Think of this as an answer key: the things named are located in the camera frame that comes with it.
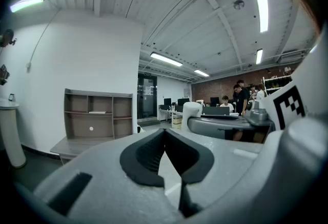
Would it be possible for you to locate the grey wooden shelf hutch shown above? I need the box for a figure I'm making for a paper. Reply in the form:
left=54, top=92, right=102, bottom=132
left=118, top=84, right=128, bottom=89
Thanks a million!
left=64, top=88, right=134, bottom=139

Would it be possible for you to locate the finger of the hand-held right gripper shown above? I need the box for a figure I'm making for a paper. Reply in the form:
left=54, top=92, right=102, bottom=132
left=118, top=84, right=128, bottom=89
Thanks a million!
left=188, top=115, right=275, bottom=140

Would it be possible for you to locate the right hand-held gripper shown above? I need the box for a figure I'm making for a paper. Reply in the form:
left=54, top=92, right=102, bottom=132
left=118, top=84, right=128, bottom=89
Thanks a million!
left=245, top=30, right=328, bottom=132

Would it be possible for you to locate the black glass door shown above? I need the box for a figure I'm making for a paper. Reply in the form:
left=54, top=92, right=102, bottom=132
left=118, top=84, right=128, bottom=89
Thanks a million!
left=137, top=73, right=158, bottom=119

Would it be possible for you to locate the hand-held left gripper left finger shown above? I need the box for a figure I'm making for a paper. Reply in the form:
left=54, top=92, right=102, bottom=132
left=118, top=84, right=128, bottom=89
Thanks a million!
left=33, top=128, right=185, bottom=224

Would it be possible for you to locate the black mounted device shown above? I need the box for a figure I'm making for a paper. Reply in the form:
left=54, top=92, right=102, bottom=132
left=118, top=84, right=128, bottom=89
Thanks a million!
left=0, top=64, right=10, bottom=87
left=0, top=28, right=17, bottom=48

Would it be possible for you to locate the ceiling air conditioner unit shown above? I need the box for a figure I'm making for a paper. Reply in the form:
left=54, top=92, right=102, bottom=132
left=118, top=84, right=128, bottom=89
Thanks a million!
left=278, top=49, right=305, bottom=64

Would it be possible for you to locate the white storage rack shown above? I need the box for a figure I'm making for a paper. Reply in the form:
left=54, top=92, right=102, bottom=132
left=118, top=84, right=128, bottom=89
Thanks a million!
left=261, top=74, right=293, bottom=97

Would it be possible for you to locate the white office desk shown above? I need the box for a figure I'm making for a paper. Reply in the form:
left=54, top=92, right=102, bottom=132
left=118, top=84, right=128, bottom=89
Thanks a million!
left=157, top=107, right=185, bottom=124

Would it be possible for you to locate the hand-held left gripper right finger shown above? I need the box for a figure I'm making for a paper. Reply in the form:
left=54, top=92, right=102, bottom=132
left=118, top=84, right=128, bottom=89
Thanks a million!
left=163, top=128, right=266, bottom=220

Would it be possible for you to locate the white cylindrical pedestal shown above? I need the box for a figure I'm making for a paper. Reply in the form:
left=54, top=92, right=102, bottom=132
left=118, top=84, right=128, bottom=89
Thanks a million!
left=0, top=98, right=27, bottom=169

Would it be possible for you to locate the white ball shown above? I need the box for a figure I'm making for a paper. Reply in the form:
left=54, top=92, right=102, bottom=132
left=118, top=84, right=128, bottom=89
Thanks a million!
left=181, top=101, right=203, bottom=131

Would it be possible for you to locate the grey wooden desk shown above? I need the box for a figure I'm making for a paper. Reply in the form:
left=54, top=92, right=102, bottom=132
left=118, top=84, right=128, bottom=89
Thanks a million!
left=50, top=135, right=134, bottom=166

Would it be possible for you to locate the white wall cable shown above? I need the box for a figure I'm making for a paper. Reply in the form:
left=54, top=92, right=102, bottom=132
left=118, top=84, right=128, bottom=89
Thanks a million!
left=26, top=11, right=60, bottom=73

